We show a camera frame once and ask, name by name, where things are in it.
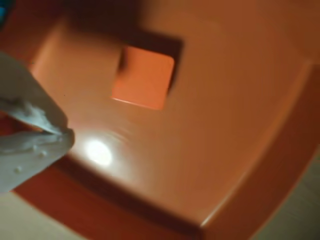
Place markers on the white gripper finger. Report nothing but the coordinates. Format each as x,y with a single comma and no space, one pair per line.
27,95
27,162

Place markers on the orange cube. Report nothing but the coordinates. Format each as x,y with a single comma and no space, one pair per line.
143,77

